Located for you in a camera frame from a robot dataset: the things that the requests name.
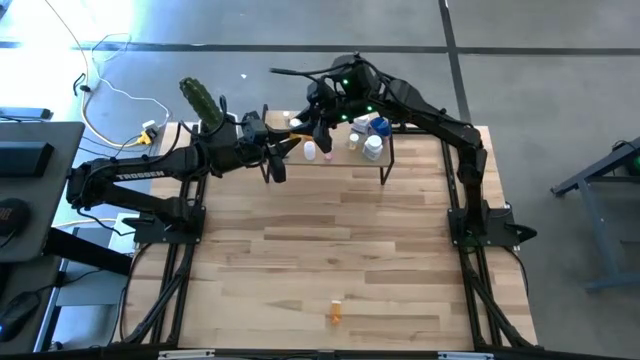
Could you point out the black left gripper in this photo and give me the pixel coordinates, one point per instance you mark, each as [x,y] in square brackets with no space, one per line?
[255,132]

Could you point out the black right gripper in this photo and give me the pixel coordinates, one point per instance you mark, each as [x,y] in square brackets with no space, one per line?
[327,102]

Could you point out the white bottle ribbed cap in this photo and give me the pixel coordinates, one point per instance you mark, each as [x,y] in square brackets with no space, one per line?
[309,151]

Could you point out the white melatonin bottle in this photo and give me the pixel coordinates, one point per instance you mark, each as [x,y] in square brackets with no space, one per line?
[362,123]

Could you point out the large white blue-label bottle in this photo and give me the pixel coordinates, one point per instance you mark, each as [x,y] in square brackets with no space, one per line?
[373,146]

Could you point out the blue Tums bottle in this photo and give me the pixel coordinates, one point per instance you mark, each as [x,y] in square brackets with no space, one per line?
[382,127]

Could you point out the large amber pill bottle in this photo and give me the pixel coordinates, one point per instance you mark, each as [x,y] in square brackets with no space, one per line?
[335,314]

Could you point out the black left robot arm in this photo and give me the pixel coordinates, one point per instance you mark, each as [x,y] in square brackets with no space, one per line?
[150,170]

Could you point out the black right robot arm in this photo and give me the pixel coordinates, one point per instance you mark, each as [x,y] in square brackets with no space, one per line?
[440,120]

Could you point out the white hexagonal planter pot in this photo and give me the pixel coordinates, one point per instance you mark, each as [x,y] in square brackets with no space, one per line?
[200,127]

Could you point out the tall green cactus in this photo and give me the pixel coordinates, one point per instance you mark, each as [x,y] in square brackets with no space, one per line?
[202,102]

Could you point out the white power adapter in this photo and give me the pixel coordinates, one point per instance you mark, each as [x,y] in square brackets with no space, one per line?
[150,125]

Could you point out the yellow power plug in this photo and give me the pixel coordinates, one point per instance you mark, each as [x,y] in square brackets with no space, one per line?
[145,137]

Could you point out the black desk crossbar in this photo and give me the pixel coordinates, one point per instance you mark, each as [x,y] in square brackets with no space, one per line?
[85,252]

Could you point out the dark grey desk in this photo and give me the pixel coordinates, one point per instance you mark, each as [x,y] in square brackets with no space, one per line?
[37,187]

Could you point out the black rectangular box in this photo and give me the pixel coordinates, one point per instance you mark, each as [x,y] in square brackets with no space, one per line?
[25,159]

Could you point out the flat black device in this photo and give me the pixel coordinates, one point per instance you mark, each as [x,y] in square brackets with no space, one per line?
[25,113]

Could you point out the round black speaker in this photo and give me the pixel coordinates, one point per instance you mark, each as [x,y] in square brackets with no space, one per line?
[12,217]

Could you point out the black computer mouse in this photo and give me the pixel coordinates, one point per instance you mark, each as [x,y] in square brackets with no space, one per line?
[17,315]

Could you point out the small green object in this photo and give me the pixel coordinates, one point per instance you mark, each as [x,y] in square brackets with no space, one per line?
[636,164]

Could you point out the wooden shelf black frame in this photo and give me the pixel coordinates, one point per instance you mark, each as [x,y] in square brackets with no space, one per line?
[345,159]

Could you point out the white bracket strip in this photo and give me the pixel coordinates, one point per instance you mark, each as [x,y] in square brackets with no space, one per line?
[186,354]
[465,355]

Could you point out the blue-grey table frame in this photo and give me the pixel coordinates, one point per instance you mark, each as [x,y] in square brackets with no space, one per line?
[595,230]

